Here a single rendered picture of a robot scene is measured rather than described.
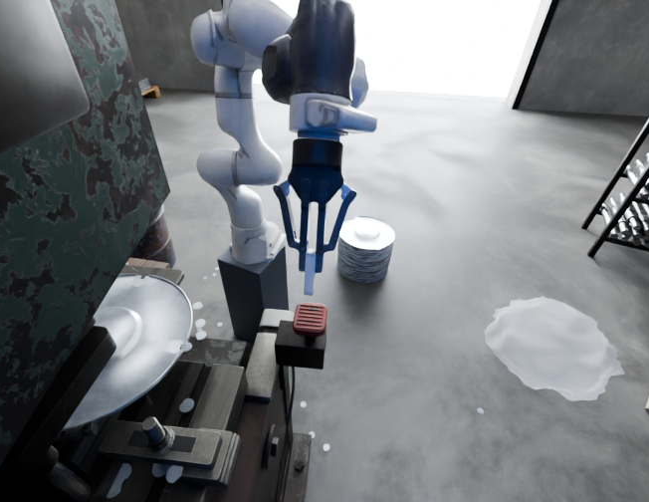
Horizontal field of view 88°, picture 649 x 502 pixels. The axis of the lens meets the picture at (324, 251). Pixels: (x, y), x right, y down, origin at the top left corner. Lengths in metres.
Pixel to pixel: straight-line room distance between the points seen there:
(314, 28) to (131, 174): 0.30
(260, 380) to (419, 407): 0.85
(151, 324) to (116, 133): 0.38
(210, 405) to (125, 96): 0.45
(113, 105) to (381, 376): 1.31
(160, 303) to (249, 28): 0.54
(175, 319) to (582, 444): 1.42
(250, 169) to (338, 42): 0.59
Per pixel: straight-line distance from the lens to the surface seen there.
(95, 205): 0.30
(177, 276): 0.71
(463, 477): 1.38
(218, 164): 1.04
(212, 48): 0.92
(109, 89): 0.32
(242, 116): 1.01
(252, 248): 1.17
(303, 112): 0.48
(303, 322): 0.61
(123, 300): 0.70
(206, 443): 0.53
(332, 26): 0.51
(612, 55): 5.63
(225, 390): 0.62
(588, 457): 1.61
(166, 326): 0.63
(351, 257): 1.68
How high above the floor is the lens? 1.24
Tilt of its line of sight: 39 degrees down
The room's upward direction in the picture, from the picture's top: 2 degrees clockwise
